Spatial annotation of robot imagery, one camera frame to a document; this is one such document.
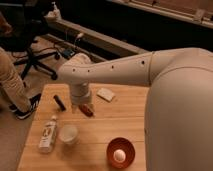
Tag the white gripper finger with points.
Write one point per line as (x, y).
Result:
(91, 107)
(74, 108)

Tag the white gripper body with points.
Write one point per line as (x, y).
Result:
(80, 94)

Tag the white sponge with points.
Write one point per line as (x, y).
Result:
(106, 94)

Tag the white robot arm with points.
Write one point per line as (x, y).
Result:
(179, 106)

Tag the red oblong object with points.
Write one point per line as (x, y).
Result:
(86, 110)

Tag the black marker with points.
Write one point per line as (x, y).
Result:
(59, 102)

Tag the white cup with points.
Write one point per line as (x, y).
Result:
(68, 134)

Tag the clear plastic bottle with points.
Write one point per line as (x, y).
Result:
(48, 136)

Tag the blue power strip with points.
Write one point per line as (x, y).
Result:
(67, 53)

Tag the black white sneaker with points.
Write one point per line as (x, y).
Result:
(24, 106)

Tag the red bowl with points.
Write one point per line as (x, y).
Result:
(125, 145)

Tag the white egg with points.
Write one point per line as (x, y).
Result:
(119, 156)

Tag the person leg beige trousers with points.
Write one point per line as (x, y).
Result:
(10, 81)

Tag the black office chair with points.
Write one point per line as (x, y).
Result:
(28, 22)

